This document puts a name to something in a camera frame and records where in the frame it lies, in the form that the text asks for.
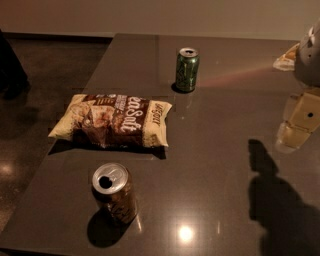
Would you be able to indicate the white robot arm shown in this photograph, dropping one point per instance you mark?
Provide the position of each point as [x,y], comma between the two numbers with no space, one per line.
[307,64]

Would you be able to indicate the sea salt chips bag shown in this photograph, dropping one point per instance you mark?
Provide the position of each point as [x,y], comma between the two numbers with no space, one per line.
[114,121]

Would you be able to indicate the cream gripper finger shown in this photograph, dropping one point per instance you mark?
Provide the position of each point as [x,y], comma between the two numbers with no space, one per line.
[300,119]
[286,62]

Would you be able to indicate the green soda can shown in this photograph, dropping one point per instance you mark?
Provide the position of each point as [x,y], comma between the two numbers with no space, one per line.
[187,65]

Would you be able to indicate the dark object at left edge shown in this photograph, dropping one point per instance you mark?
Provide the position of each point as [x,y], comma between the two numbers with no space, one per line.
[13,79]

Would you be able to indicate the orange soda can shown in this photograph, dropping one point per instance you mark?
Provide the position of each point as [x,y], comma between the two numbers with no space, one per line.
[112,187]

